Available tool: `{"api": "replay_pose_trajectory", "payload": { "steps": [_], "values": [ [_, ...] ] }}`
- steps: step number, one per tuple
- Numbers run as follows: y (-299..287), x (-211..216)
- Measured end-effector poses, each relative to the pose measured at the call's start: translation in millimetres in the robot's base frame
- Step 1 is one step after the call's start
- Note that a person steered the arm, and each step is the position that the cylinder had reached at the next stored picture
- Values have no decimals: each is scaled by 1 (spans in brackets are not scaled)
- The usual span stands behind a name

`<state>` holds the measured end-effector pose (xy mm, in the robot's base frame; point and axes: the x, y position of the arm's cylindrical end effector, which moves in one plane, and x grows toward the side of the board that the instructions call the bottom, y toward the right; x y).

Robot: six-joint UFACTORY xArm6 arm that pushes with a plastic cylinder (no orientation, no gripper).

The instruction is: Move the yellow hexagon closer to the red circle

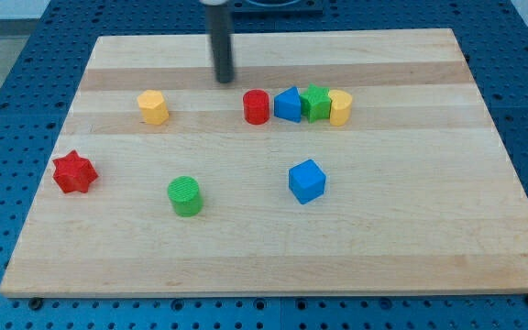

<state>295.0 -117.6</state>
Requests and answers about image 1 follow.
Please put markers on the green star block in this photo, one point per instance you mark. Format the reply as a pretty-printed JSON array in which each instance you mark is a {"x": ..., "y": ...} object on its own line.
[{"x": 315, "y": 103}]

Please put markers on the red cylinder block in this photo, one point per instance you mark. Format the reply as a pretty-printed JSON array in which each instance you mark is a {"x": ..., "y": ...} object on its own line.
[{"x": 256, "y": 105}]

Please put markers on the red star block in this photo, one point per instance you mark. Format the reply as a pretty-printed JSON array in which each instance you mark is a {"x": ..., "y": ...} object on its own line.
[{"x": 74, "y": 173}]

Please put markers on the yellow half-round block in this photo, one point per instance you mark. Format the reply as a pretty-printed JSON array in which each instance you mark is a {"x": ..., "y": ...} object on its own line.
[{"x": 340, "y": 108}]

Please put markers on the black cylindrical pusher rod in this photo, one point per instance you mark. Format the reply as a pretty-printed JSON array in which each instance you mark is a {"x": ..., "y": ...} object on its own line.
[{"x": 219, "y": 28}]

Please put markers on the green cylinder block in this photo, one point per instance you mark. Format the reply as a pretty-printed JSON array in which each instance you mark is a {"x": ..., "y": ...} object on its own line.
[{"x": 185, "y": 196}]

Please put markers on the wooden board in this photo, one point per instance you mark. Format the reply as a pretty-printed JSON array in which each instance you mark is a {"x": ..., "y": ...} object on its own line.
[{"x": 420, "y": 198}]

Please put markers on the blue cube block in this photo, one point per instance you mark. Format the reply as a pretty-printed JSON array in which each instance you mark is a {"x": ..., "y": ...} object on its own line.
[{"x": 307, "y": 181}]

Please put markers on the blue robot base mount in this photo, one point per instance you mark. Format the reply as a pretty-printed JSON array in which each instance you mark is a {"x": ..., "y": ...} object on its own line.
[{"x": 276, "y": 6}]

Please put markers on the blue triangle block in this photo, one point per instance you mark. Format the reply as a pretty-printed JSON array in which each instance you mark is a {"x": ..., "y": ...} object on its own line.
[{"x": 287, "y": 105}]

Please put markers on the yellow hexagon block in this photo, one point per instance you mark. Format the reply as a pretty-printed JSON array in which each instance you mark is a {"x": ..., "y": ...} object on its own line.
[{"x": 153, "y": 107}]

